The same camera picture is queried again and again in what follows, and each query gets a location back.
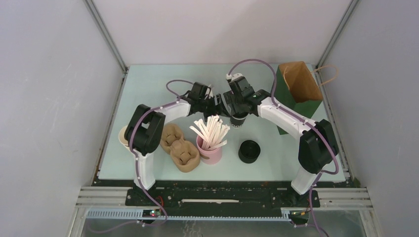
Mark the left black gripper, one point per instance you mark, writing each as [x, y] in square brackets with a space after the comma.
[214, 110]

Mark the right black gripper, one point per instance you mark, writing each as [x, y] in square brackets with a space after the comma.
[230, 98]

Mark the black paper coffee cup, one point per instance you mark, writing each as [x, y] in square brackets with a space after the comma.
[237, 119]

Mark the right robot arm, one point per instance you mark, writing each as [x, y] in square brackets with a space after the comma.
[317, 143]

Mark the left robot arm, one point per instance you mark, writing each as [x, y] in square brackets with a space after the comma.
[143, 134]

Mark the bundle of white straws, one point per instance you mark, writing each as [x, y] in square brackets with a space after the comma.
[212, 132]

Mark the pink straw holder cup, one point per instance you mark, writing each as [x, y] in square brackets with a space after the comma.
[209, 157]

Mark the stack of black lids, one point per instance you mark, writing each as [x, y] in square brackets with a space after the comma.
[249, 151]

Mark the brown cardboard cup carrier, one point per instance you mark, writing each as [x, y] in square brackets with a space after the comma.
[183, 153]

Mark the green paper bag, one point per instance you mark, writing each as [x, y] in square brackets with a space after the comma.
[297, 89]

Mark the stack of paper cups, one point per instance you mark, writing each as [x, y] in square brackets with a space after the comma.
[122, 138]

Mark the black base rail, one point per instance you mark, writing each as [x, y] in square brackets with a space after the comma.
[208, 200]

